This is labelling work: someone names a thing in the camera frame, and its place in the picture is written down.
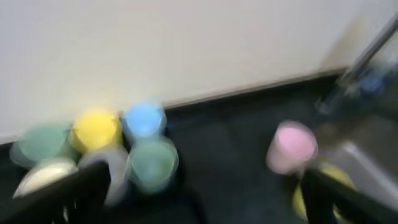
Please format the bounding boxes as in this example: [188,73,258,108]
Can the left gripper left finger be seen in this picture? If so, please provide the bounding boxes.
[0,161,112,224]

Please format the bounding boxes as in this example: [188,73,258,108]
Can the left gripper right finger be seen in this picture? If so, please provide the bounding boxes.
[300,169,398,224]

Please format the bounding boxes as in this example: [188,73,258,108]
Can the yellow cup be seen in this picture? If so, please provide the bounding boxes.
[70,107,124,153]
[291,161,358,223]

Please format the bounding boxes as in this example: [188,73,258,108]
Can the pink cup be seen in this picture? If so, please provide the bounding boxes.
[266,120,320,175]

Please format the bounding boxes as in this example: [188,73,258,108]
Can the white cup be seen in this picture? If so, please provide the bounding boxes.
[12,157,78,200]

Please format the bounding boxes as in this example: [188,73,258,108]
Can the steel sink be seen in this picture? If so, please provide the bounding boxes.
[313,114,398,212]

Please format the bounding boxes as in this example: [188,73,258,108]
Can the green cup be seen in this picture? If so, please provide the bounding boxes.
[9,123,75,169]
[127,138,180,194]

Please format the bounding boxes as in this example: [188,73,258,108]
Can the grey cup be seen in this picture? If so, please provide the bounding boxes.
[77,147,130,206]

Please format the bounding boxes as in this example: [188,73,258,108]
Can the black tray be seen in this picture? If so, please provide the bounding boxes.
[0,118,206,224]

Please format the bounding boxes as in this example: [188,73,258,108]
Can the blue cup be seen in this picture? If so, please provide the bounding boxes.
[121,101,167,142]

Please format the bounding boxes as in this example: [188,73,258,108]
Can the blue soap bottle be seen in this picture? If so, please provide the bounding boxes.
[357,70,386,94]

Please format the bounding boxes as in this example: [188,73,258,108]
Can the steel tap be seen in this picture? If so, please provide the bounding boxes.
[313,12,398,114]

